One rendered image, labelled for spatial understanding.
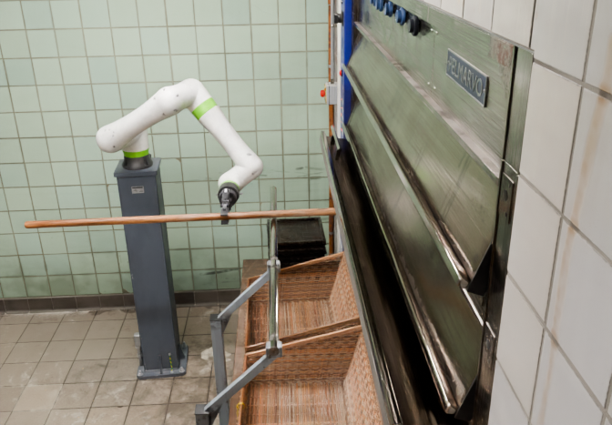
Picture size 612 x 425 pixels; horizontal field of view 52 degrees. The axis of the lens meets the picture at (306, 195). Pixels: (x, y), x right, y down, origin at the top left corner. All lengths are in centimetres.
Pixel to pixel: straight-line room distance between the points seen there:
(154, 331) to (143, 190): 82
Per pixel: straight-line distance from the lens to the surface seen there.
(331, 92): 330
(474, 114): 113
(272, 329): 187
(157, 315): 348
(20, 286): 444
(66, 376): 384
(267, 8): 357
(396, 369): 135
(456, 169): 123
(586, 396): 77
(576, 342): 77
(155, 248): 328
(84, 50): 375
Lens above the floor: 225
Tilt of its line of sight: 23 degrees down
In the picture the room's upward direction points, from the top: 1 degrees counter-clockwise
